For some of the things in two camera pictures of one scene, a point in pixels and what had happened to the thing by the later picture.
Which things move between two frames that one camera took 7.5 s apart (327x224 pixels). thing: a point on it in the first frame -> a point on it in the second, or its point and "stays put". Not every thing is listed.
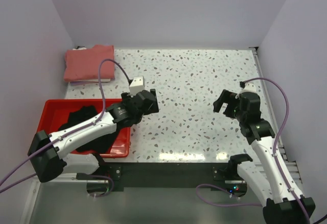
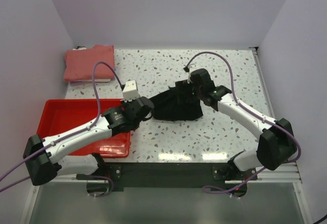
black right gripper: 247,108 -> 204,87
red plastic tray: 55,113 stays put
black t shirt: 86,113 -> 178,103
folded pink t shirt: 82,65 stays put
